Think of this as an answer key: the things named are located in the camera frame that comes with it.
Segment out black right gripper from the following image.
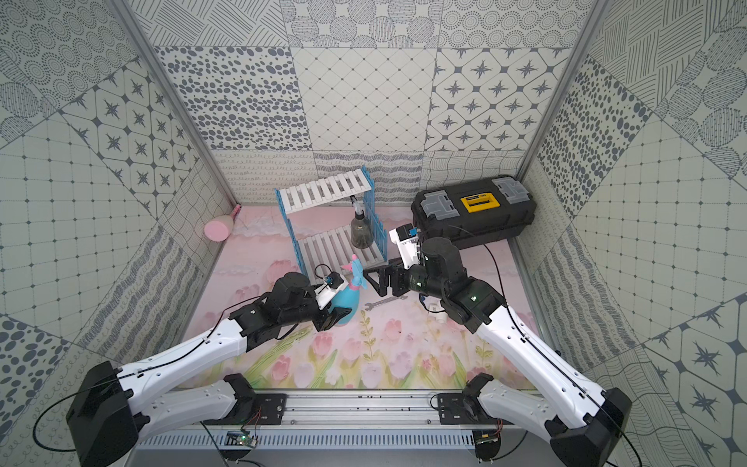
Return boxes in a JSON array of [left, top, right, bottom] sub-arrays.
[[363, 255, 447, 301]]

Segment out teal pink spray bottle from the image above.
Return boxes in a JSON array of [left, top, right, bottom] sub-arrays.
[[331, 254, 368, 317]]

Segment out smoky grey spray bottle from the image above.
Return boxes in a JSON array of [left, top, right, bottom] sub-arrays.
[[350, 196, 374, 250]]

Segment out blue and white slatted shelf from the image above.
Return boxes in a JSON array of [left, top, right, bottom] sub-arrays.
[[274, 167, 388, 278]]

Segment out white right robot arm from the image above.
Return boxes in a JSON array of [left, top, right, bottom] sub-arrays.
[[364, 225, 632, 466]]

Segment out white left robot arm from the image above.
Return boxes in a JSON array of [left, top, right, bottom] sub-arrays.
[[66, 272, 353, 466]]

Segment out silver open-end wrench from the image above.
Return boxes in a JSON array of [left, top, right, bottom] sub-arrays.
[[362, 296, 406, 313]]

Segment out floral pink table mat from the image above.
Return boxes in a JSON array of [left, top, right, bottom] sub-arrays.
[[186, 206, 531, 390]]

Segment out black toolbox yellow label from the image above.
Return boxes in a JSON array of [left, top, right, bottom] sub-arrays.
[[410, 175, 537, 249]]

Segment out small green circuit board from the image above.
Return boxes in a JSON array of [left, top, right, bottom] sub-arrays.
[[225, 431, 258, 449]]

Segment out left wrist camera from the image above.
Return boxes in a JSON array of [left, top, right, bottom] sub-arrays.
[[314, 264, 347, 309]]

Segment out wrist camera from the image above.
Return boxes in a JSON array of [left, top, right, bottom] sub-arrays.
[[314, 264, 347, 309], [389, 224, 419, 270]]

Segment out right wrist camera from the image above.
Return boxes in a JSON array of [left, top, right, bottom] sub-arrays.
[[389, 224, 419, 270]]

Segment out aluminium mounting rail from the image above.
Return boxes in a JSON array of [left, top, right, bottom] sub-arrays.
[[138, 390, 533, 451]]

